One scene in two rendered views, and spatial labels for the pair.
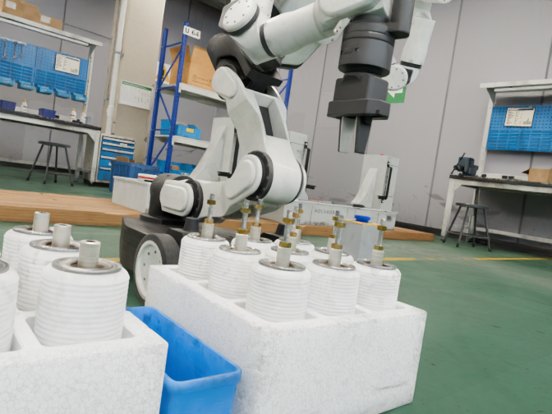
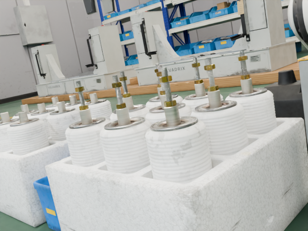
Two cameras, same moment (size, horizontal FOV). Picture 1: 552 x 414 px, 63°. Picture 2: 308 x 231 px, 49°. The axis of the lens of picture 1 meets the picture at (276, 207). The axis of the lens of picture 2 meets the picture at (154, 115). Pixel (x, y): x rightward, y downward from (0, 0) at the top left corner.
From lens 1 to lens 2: 1.06 m
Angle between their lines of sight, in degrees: 85
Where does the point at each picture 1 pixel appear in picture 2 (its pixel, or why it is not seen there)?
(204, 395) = (44, 194)
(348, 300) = (109, 157)
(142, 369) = (14, 169)
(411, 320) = (164, 199)
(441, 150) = not seen: outside the picture
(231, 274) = not seen: hidden behind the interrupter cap
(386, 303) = (155, 170)
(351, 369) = (108, 221)
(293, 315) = (74, 160)
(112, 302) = (14, 138)
